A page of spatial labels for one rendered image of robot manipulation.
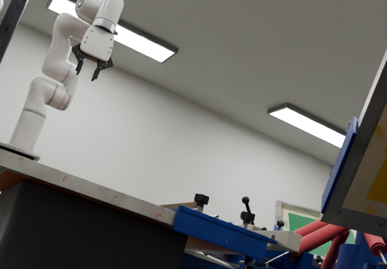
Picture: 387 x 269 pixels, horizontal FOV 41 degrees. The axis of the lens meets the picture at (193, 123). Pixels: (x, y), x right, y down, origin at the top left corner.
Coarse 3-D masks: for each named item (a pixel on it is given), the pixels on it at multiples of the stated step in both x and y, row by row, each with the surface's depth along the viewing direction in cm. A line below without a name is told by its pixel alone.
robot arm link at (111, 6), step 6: (102, 0) 173; (108, 0) 171; (114, 0) 171; (120, 0) 173; (102, 6) 171; (108, 6) 170; (114, 6) 171; (120, 6) 173; (102, 12) 170; (108, 12) 169; (114, 12) 170; (120, 12) 173; (108, 18) 169; (114, 18) 170; (114, 24) 171
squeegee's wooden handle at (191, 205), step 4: (164, 204) 175; (168, 204) 172; (172, 204) 168; (176, 204) 166; (180, 204) 163; (184, 204) 160; (188, 204) 158; (192, 204) 155; (168, 208) 170; (172, 208) 167; (176, 208) 164; (192, 208) 154; (196, 208) 153
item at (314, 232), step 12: (300, 228) 199; (312, 228) 200; (324, 228) 188; (336, 228) 189; (312, 240) 183; (324, 240) 186; (336, 240) 225; (372, 240) 168; (384, 240) 218; (288, 252) 180; (300, 252) 180; (336, 252) 229; (372, 252) 166; (384, 252) 165; (324, 264) 238
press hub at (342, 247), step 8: (360, 232) 205; (360, 240) 203; (344, 248) 201; (352, 248) 198; (360, 248) 196; (368, 248) 195; (344, 256) 199; (352, 256) 197; (360, 256) 195; (368, 256) 194; (376, 256) 194; (384, 256) 195; (336, 264) 204; (344, 264) 198; (352, 264) 195; (360, 264) 194; (376, 264) 193
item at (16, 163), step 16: (0, 160) 121; (16, 160) 122; (32, 160) 124; (32, 176) 123; (48, 176) 125; (64, 176) 127; (80, 192) 128; (96, 192) 130; (112, 192) 132; (128, 208) 133; (144, 208) 135; (160, 208) 137
